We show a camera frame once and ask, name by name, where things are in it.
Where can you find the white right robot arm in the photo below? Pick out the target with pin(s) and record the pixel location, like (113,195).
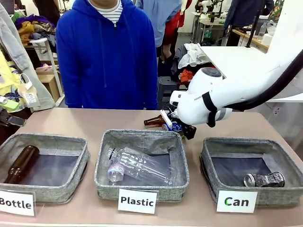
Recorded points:
(236,92)

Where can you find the person in dark jacket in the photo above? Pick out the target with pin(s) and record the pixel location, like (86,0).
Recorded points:
(246,11)

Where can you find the grey hanging jacket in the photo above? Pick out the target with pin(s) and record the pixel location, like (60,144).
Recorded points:
(14,42)

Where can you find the brown glass beer bottle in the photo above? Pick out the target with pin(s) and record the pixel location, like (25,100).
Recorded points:
(154,121)
(22,163)

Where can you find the white Plastic label sign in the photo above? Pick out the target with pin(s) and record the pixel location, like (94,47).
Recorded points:
(137,201)

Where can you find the grey fabric basket can label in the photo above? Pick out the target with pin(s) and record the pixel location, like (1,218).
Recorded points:
(236,147)

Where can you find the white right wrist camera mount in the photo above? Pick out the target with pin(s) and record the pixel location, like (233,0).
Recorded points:
(165,118)

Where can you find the white crumpled cloth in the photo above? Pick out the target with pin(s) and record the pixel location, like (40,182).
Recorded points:
(193,55)

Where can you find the orange cloth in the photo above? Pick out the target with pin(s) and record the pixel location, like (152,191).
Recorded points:
(185,74)

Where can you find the person in light blue shirt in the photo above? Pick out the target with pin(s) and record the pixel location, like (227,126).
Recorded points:
(163,16)

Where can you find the black vertical pole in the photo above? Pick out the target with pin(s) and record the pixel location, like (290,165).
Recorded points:
(253,26)

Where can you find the grey plastic stool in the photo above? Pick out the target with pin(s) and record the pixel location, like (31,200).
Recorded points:
(165,89)

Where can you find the crushed silver can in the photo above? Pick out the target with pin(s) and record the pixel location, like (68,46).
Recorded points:
(265,180)

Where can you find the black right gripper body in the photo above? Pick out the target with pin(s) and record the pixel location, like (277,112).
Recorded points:
(190,132)

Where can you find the clear crumpled plastic bottle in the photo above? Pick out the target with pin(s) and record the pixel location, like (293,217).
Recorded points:
(139,165)

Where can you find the small white side table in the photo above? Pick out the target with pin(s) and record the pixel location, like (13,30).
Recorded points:
(50,59)

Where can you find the blue Pocari Sweat can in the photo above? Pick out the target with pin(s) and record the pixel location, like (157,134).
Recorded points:
(174,127)

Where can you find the white paper roll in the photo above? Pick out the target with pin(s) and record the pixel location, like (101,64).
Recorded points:
(267,39)

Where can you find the red jacket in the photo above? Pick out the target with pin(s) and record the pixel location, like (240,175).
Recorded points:
(174,26)

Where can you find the person in blue hoodie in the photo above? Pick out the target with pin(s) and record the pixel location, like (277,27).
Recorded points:
(106,61)

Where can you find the colourful clothes pile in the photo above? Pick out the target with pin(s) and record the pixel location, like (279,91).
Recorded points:
(33,27)

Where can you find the white paper tag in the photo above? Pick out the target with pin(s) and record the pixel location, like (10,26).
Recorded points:
(31,99)

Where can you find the clear water bottle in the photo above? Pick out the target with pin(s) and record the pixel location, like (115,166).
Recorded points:
(262,29)

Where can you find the white Can label sign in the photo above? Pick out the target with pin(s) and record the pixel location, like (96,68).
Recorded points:
(236,201)

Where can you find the grey fabric basket bottle label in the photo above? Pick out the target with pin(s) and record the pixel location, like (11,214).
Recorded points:
(59,189)

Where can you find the yellow floral garment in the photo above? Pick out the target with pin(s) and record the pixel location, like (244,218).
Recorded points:
(9,78)

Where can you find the grey fabric basket plastic label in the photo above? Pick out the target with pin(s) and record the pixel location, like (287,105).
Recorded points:
(142,138)

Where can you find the white Bottle label sign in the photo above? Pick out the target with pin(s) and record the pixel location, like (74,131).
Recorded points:
(16,203)

